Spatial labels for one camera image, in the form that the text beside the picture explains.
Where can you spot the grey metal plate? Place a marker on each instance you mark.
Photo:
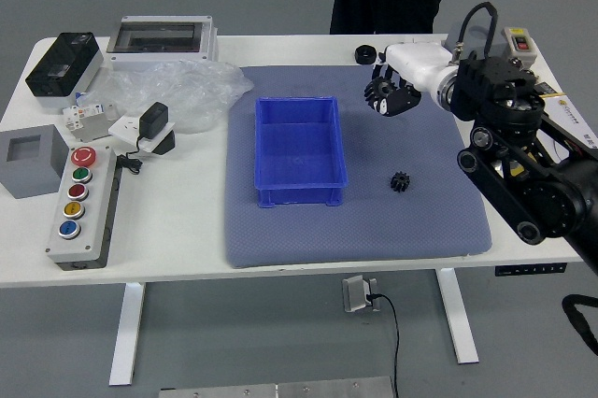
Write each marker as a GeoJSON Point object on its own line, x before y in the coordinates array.
{"type": "Point", "coordinates": [280, 389]}

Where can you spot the black socket base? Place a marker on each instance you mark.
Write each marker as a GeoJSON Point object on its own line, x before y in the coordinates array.
{"type": "Point", "coordinates": [166, 146]}

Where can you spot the grey distribution box clear window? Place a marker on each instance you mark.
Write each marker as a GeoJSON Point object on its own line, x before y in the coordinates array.
{"type": "Point", "coordinates": [159, 54]}

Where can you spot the white table leg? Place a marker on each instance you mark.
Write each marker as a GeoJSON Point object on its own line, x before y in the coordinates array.
{"type": "Point", "coordinates": [459, 318]}
{"type": "Point", "coordinates": [127, 332]}

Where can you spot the grey-blue foam mat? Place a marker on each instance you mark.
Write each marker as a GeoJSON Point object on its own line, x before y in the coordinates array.
{"type": "Point", "coordinates": [374, 230]}

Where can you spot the yellow white cardboard box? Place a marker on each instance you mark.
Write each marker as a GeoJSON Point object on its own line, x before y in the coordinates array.
{"type": "Point", "coordinates": [572, 113]}

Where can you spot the grey block with square hole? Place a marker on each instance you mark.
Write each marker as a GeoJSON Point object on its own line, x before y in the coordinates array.
{"type": "Point", "coordinates": [28, 169]}

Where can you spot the grey enclosure with black lid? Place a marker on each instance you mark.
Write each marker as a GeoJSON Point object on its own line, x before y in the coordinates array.
{"type": "Point", "coordinates": [61, 66]}

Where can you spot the big black gear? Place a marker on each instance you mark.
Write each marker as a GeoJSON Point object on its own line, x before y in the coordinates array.
{"type": "Point", "coordinates": [380, 89]}

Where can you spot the beige switch box red button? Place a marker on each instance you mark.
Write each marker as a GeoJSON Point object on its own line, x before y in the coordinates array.
{"type": "Point", "coordinates": [519, 43]}

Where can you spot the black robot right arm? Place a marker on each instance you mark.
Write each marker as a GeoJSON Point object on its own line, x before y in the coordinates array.
{"type": "Point", "coordinates": [504, 113]}

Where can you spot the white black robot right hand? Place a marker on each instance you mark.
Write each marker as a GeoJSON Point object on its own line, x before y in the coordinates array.
{"type": "Point", "coordinates": [416, 61]}

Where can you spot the grey five-button control station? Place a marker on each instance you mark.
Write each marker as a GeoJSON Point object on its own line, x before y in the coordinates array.
{"type": "Point", "coordinates": [77, 211]}

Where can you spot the white socket plate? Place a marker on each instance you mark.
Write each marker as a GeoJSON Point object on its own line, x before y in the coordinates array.
{"type": "Point", "coordinates": [123, 127]}

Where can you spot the black power adapter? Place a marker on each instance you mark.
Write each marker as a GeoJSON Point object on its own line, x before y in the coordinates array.
{"type": "Point", "coordinates": [153, 120]}

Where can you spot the silver floor socket box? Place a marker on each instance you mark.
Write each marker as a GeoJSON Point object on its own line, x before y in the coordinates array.
{"type": "Point", "coordinates": [355, 293]}

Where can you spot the white circuit breaker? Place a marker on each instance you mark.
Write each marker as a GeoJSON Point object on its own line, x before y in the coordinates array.
{"type": "Point", "coordinates": [89, 120]}

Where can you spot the blue plastic box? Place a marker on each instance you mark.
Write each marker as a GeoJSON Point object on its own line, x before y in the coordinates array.
{"type": "Point", "coordinates": [299, 150]}

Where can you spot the clear plastic bag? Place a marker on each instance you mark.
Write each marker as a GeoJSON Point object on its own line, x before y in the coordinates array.
{"type": "Point", "coordinates": [187, 85]}

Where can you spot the black table control panel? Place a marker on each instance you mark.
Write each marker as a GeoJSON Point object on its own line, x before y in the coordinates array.
{"type": "Point", "coordinates": [530, 269]}

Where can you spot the small black gear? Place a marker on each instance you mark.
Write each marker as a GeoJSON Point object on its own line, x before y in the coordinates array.
{"type": "Point", "coordinates": [399, 181]}

